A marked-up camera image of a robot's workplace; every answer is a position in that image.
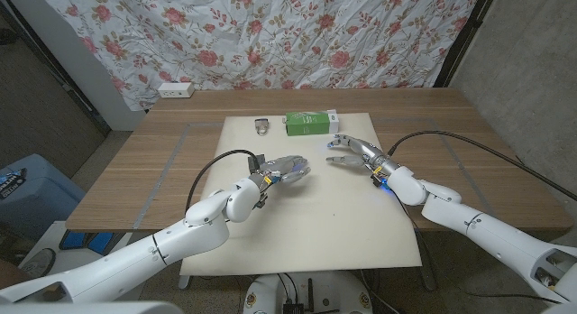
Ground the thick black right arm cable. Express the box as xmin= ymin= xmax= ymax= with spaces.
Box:
xmin=387 ymin=130 xmax=577 ymax=202

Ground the white robot chest cover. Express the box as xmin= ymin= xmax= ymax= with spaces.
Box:
xmin=0 ymin=300 xmax=184 ymax=314

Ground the green and white carton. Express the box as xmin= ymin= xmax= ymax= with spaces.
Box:
xmin=282 ymin=108 xmax=340 ymax=137

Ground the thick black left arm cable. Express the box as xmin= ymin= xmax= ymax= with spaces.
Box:
xmin=185 ymin=149 xmax=262 ymax=211

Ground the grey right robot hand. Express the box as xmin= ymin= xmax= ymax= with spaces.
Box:
xmin=325 ymin=134 xmax=400 ymax=176

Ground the blue plastic pad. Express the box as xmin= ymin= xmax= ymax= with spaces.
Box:
xmin=87 ymin=232 xmax=114 ymax=254
xmin=59 ymin=231 xmax=87 ymax=251

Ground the thin black cable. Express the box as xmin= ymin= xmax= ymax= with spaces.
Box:
xmin=396 ymin=194 xmax=554 ymax=301

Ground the cream paper mat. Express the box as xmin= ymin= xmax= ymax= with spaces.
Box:
xmin=179 ymin=112 xmax=423 ymax=277

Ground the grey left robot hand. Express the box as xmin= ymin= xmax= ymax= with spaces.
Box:
xmin=254 ymin=154 xmax=312 ymax=187

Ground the white power strip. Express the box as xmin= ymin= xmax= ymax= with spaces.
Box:
xmin=157 ymin=81 xmax=196 ymax=99

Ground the floral backdrop cloth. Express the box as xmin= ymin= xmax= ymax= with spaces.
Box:
xmin=35 ymin=0 xmax=483 ymax=112

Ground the black backdrop stand pole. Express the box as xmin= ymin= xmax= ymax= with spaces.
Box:
xmin=433 ymin=0 xmax=500 ymax=88

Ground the black box with antenna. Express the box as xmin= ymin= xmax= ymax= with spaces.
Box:
xmin=282 ymin=277 xmax=316 ymax=314

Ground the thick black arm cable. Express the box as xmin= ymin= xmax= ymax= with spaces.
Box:
xmin=185 ymin=149 xmax=262 ymax=211
xmin=387 ymin=130 xmax=577 ymax=202

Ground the blue plastic bin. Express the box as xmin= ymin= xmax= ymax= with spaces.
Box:
xmin=0 ymin=153 xmax=87 ymax=243

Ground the grey table leg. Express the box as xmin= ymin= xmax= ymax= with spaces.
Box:
xmin=418 ymin=241 xmax=437 ymax=291

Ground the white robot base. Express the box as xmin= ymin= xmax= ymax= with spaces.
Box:
xmin=243 ymin=271 xmax=373 ymax=314

